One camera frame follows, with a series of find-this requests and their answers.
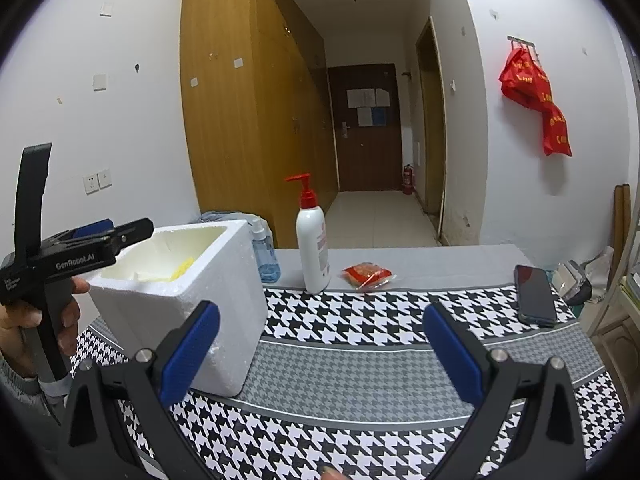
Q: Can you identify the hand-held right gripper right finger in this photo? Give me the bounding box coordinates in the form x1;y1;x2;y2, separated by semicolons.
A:
422;301;588;480

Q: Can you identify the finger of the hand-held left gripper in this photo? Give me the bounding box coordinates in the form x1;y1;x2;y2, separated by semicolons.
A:
40;217;156;261
70;218;116;240

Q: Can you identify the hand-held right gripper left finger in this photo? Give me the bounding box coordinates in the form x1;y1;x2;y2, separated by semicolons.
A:
56;300;222;480

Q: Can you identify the yellow foam net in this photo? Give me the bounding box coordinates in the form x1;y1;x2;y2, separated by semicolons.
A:
167;256;197;281

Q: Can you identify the white foam box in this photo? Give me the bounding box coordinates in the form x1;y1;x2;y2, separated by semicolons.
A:
87;219;268;398

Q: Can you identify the person's left forearm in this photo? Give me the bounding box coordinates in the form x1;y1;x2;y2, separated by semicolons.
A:
0;347;63;456

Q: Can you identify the person's left hand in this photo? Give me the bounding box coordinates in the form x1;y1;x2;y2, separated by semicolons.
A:
0;276;92;378

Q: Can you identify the grey bed sheet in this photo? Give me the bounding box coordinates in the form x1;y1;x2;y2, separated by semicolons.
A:
75;244;631;461

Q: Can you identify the black smartphone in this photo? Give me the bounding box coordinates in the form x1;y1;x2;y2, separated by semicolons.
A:
514;264;558;328

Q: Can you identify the black white houndstooth blanket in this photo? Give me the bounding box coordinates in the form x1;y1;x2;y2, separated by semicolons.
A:
70;282;628;480

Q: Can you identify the red snack packet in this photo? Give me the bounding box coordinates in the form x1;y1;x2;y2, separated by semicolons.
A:
341;261;398;292

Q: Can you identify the blue spray bottle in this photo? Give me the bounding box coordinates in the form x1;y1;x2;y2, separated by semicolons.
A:
248;217;282;283

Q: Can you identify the wooden wardrobe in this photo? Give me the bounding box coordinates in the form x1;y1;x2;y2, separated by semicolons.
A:
180;0;341;251

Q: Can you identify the white red pump bottle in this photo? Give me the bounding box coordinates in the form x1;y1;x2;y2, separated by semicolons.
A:
284;173;332;295

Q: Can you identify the pale wooden cabinet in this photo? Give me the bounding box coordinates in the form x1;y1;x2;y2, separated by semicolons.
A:
585;310;640;411

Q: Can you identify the white plastic bag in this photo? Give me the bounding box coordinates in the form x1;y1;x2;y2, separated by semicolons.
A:
585;247;618;301

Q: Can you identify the wooden board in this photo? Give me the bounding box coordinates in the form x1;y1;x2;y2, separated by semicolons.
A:
622;184;634;256
614;185;625;261

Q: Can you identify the dark brown entrance door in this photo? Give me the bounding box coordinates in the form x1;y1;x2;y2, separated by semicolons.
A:
327;63;403;192

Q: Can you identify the light wooden side door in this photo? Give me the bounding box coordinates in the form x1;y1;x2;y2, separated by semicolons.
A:
415;16;447;233

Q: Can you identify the long red plastic bag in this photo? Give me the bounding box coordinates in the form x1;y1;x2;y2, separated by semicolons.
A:
542;102;572;157

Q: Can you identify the red printed plastic bag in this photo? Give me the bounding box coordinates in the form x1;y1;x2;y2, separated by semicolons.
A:
499;47;553;111

